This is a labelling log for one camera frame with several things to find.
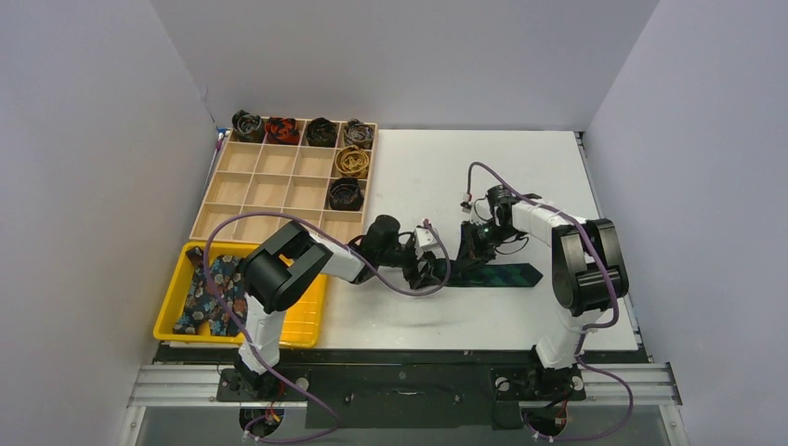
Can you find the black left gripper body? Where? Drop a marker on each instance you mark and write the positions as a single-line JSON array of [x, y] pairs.
[[400, 255]]

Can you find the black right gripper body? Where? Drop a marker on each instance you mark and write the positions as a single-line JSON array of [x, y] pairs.
[[470, 244]]

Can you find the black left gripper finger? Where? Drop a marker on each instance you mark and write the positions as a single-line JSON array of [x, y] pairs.
[[418, 277], [437, 271]]

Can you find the green navy striped tie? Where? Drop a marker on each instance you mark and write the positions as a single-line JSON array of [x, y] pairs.
[[518, 275]]

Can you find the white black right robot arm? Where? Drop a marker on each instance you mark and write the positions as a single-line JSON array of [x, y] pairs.
[[587, 275]]

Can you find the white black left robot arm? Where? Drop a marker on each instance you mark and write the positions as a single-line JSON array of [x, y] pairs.
[[283, 267]]

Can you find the rolled navy floral tie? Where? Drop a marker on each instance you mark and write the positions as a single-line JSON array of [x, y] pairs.
[[345, 194]]

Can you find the wooden compartment organizer box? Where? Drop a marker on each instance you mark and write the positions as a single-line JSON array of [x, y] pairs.
[[251, 183]]

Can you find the rolled yellow beetle tie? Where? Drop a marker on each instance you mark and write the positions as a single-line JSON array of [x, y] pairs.
[[353, 161]]

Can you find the yellow plastic tray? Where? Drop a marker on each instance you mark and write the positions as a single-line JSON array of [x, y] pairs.
[[301, 327]]

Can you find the rolled grey patterned tie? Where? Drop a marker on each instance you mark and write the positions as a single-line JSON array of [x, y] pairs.
[[359, 134]]

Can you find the rolled black gold tie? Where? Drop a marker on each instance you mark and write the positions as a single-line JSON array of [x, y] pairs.
[[321, 132]]

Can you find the rolled red black tie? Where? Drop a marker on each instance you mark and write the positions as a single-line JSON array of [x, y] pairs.
[[282, 131]]

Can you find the rolled black grey tie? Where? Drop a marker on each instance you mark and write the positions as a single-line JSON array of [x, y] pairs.
[[248, 127]]

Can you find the floral dark tie in tray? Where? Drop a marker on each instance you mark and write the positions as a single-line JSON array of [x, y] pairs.
[[201, 308]]

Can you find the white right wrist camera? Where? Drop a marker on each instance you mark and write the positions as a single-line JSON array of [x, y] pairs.
[[479, 215]]

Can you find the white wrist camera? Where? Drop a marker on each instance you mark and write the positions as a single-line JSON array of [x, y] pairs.
[[479, 215], [426, 239]]

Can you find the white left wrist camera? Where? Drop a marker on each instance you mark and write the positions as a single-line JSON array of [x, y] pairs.
[[426, 239]]

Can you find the aluminium black mounting rail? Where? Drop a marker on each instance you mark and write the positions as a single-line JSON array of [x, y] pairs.
[[356, 397]]

